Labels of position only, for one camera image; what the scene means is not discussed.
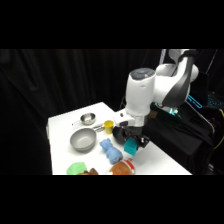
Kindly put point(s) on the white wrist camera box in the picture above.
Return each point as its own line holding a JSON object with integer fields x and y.
{"x": 122, "y": 118}

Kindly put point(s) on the black cloth covered stand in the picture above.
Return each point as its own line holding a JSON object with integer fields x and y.
{"x": 176, "y": 136}

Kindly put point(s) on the green plastic block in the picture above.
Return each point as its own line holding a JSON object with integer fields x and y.
{"x": 76, "y": 168}

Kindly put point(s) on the black curtains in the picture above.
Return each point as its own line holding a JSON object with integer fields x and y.
{"x": 33, "y": 100}

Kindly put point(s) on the silver metal utensil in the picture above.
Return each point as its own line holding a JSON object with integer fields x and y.
{"x": 98, "y": 127}

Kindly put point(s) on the green base light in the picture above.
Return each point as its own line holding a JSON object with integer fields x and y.
{"x": 172, "y": 111}

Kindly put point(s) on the yellow cup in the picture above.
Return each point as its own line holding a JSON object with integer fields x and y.
{"x": 108, "y": 127}

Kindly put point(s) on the small steel measuring cup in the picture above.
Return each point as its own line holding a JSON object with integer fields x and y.
{"x": 88, "y": 118}

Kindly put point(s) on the blue lit frame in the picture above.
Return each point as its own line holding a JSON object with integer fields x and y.
{"x": 196, "y": 101}

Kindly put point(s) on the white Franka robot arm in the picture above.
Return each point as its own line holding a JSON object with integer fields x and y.
{"x": 141, "y": 90}

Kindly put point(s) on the grey bowl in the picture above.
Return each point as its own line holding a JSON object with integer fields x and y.
{"x": 83, "y": 140}

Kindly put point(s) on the backlit keyboard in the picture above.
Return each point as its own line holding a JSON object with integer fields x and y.
{"x": 216, "y": 101}

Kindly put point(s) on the brown plush toy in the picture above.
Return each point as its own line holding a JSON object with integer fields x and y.
{"x": 90, "y": 172}

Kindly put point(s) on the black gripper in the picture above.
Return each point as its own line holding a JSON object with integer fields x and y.
{"x": 139, "y": 135}

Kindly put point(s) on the orange plush toy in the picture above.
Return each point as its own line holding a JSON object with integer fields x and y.
{"x": 121, "y": 167}

